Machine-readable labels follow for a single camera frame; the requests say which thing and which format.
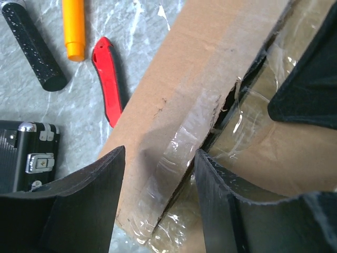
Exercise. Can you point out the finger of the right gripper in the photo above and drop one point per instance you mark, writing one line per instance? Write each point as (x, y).
(308, 95)

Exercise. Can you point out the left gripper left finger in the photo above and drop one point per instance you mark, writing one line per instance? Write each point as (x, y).
(72, 214)

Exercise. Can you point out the black microphone silver head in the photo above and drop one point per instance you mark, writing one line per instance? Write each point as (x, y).
(36, 51)

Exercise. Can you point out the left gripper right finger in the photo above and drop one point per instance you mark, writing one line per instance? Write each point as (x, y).
(238, 216)

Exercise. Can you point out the red black utility knife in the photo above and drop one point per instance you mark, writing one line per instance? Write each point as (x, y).
(105, 61)

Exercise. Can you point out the black speaker case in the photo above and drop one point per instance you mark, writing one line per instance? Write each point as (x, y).
(29, 153)

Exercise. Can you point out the brown cardboard express box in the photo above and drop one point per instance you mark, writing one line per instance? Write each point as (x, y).
(208, 88)

